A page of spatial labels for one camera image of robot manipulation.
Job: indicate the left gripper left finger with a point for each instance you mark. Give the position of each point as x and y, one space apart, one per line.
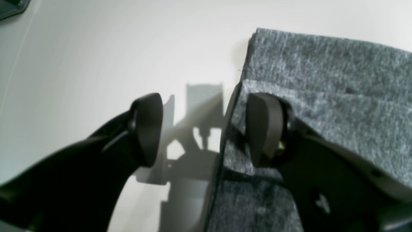
76 189

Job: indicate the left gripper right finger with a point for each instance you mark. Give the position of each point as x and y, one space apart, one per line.
334 189

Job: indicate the grey long-sleeve T-shirt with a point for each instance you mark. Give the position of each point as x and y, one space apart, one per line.
354 93

